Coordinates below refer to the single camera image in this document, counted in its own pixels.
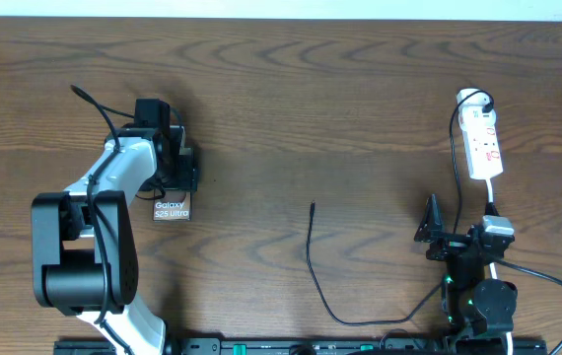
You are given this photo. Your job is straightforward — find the white USB charger plug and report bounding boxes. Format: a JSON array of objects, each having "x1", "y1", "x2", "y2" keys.
[{"x1": 457, "y1": 88, "x2": 495, "y2": 113}]

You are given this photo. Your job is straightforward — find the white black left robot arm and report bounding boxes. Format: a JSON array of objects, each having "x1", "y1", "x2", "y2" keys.
[{"x1": 31, "y1": 125, "x2": 192, "y2": 354}]

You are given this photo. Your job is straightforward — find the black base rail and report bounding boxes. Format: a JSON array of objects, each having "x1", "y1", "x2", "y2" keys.
[{"x1": 52, "y1": 335, "x2": 548, "y2": 355}]

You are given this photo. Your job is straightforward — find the white power strip cord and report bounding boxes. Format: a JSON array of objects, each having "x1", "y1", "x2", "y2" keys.
[{"x1": 485, "y1": 177, "x2": 515, "y2": 355}]

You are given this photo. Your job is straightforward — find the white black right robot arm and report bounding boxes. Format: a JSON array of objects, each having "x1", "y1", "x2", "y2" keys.
[{"x1": 414, "y1": 195, "x2": 518, "y2": 354}]

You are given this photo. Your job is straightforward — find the white power strip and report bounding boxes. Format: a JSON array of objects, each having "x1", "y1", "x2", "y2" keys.
[{"x1": 457, "y1": 106, "x2": 503, "y2": 180}]

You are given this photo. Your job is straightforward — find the black USB charging cable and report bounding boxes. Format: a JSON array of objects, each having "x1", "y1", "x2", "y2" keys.
[{"x1": 305, "y1": 89, "x2": 496, "y2": 327}]

